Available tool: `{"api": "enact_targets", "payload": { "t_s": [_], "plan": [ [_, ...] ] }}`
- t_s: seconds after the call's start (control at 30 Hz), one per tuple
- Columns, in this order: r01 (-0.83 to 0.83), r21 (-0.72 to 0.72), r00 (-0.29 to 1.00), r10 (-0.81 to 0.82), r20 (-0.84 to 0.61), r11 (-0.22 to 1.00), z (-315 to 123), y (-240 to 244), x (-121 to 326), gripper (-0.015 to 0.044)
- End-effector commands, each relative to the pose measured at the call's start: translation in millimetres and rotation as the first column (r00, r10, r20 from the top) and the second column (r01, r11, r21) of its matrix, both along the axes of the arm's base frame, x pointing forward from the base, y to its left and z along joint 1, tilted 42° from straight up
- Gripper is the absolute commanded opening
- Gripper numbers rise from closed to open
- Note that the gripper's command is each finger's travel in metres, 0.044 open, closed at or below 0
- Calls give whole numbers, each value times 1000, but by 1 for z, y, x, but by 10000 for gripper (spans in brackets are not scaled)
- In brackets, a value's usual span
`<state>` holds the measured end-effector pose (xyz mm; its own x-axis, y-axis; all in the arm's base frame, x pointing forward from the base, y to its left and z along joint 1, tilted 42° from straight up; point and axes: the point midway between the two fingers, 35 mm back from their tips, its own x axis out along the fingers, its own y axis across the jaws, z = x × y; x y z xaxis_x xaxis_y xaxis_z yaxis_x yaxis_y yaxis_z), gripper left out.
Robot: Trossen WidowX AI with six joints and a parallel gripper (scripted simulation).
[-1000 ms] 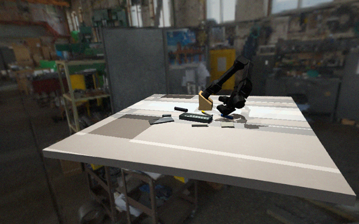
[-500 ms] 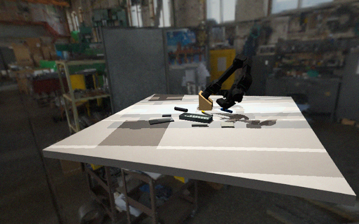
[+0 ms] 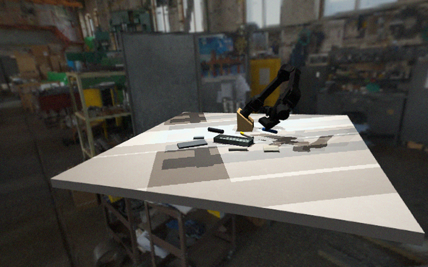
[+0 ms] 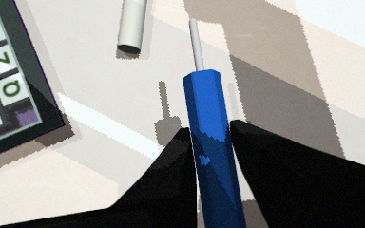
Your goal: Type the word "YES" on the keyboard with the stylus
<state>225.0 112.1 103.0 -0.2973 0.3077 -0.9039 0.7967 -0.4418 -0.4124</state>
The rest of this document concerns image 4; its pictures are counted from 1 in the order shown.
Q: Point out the grey keyboard with keys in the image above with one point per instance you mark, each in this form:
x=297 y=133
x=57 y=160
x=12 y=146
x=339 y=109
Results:
x=28 y=108

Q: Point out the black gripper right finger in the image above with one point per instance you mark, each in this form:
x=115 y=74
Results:
x=297 y=186

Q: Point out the blue stylus with grey tip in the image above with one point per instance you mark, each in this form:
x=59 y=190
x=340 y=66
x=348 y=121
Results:
x=212 y=145

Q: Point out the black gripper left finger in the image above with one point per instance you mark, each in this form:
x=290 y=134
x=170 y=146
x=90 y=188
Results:
x=165 y=196

